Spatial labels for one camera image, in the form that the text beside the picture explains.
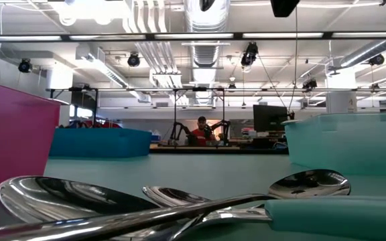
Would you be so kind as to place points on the silver ventilation duct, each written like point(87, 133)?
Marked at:
point(206, 53)

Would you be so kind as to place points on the distant wooden workbench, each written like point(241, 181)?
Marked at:
point(196, 149)

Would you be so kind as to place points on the red object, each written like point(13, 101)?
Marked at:
point(106, 125)

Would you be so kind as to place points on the distant black metal frame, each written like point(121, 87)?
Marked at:
point(175, 110)

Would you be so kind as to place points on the blue plastic bin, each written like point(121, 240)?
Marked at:
point(99, 144)

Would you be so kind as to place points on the white pillar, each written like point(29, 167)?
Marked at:
point(342, 100)

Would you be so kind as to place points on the teal plastic bin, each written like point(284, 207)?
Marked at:
point(347, 147)

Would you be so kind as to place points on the pink plastic bin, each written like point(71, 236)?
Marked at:
point(12, 140)

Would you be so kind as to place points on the black ceiling camera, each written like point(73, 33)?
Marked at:
point(309, 84)
point(24, 66)
point(376, 59)
point(133, 61)
point(249, 55)

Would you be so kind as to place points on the black overhead frame beam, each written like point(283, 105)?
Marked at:
point(149, 37)

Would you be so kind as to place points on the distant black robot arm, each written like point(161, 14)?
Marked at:
point(176, 129)
point(224, 125)

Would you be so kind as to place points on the scattered spoons on mat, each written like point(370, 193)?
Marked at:
point(72, 165)

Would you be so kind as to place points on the person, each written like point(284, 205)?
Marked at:
point(199, 135)

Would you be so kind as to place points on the slanted silver duct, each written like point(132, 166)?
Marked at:
point(367, 52)

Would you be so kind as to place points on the distant black monitor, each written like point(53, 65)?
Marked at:
point(268, 117)

